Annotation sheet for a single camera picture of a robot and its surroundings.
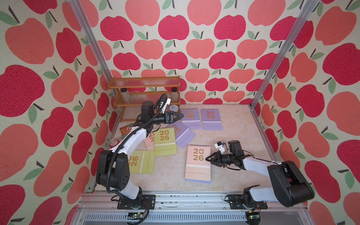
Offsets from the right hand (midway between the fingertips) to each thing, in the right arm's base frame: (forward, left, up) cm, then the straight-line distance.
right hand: (207, 162), depth 85 cm
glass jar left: (+36, +60, +20) cm, 73 cm away
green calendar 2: (-3, +42, -2) cm, 42 cm away
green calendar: (+13, +29, -1) cm, 32 cm away
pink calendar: (-4, +6, +1) cm, 8 cm away
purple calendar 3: (+37, -4, -3) cm, 38 cm away
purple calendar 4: (+20, +17, -3) cm, 26 cm away
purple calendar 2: (+37, +12, -2) cm, 39 cm away
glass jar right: (+40, +25, +19) cm, 51 cm away
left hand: (+13, +17, +25) cm, 33 cm away
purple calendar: (-11, +3, -2) cm, 11 cm away
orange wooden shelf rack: (+39, +59, +18) cm, 73 cm away
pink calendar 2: (+12, +40, -2) cm, 42 cm away
